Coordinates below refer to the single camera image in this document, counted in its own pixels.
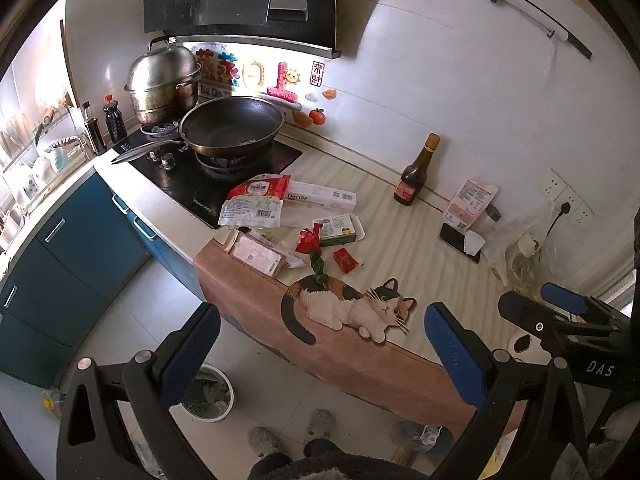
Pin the yellow cooking oil bottle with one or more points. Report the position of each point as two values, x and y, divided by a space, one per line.
53 401

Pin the pink white package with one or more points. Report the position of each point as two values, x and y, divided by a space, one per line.
468 204

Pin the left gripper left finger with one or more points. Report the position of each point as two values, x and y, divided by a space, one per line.
94 442

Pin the green white small box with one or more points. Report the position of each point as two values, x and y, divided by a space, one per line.
340 230

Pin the white pink toothpaste box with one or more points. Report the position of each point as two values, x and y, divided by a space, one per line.
329 198

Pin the white wall socket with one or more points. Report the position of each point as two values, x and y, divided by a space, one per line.
558 192

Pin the grey slipper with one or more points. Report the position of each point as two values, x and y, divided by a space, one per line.
263 442
321 425

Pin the left grey slipper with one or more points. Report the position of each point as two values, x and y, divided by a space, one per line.
263 442

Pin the metal dish rack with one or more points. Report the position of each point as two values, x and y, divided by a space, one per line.
33 166

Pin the black smartphone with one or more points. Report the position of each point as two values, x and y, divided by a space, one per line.
455 239

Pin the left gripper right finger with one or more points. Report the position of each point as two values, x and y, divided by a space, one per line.
492 382

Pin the pink labelled meat tray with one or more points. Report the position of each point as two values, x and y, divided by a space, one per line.
261 252

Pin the black gas stove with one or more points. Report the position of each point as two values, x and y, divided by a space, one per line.
201 185

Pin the colourful wall stickers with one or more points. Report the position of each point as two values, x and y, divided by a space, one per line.
287 79

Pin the small red sachet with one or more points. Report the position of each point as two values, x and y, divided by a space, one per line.
345 261

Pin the right grey slipper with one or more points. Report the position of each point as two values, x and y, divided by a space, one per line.
321 425

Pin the red cap sauce bottle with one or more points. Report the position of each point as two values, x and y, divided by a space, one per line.
113 119

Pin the left black trouser leg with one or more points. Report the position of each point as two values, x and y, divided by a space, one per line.
268 464

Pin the black wok pan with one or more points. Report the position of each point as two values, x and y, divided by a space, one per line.
233 127

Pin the cat pattern table mat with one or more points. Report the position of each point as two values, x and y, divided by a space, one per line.
401 247

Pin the black trouser leg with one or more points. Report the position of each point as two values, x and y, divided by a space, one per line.
268 464
325 460

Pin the stainless steel steamer pot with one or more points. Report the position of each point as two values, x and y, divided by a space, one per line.
163 83

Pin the right black trouser leg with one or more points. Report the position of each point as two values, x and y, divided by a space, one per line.
325 460

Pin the dark soy sauce bottle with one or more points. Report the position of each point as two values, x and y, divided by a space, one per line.
93 129

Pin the dark green vegetable leaf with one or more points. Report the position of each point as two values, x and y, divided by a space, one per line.
321 279

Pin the grey shoe on floor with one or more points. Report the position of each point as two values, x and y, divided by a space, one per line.
421 438

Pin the clear plastic bag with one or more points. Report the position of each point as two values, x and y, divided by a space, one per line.
519 254

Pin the red crumpled wrapper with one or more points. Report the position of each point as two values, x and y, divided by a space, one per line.
309 240

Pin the orange fruit sticker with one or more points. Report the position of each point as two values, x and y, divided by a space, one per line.
314 117

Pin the white round trash bin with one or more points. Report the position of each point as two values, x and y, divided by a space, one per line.
211 396

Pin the brown vinegar bottle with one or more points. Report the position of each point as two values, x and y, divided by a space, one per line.
414 176

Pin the black range hood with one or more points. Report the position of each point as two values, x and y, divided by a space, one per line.
307 26

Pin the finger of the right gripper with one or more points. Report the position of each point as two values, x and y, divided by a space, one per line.
563 298

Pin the blue kitchen cabinet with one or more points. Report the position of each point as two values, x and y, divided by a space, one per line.
76 265

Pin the black power plug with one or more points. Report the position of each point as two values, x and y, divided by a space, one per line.
564 209

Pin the red white sugar bag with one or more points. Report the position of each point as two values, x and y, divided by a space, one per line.
256 203

